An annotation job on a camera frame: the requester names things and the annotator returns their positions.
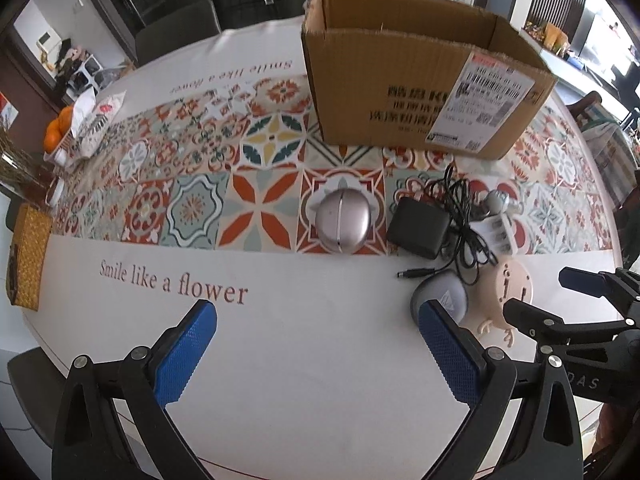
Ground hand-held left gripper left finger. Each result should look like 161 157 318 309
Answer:
52 300 218 480

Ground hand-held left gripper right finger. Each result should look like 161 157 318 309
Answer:
418 300 583 480

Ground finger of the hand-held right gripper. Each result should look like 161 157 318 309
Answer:
502 297 632 350
559 266 640 311

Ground cream deer-shaped board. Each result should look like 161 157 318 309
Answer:
460 255 536 351

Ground white battery charger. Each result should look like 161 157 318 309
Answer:
470 212 521 256

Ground brown cardboard box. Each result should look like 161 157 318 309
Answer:
300 0 558 161

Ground striped towel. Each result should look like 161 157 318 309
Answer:
582 105 640 206

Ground silver round device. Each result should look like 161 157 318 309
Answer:
314 186 373 255

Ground brown wooden chair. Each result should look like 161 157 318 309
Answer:
567 91 606 126

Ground woven yellow box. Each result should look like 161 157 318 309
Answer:
5 204 53 311

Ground white television cabinet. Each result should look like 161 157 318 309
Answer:
520 25 626 111

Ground white snack bag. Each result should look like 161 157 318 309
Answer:
72 91 126 158

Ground television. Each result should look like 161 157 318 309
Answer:
582 0 640 106

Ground yellow packages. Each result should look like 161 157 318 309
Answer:
542 22 571 52

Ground dried grass bunch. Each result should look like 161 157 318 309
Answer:
0 125 51 188

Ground white shelf unit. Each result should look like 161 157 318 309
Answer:
65 55 106 96

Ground dark grey chair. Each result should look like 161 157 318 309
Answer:
135 0 221 63

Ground black power adapter with cable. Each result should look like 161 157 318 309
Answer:
396 165 498 286

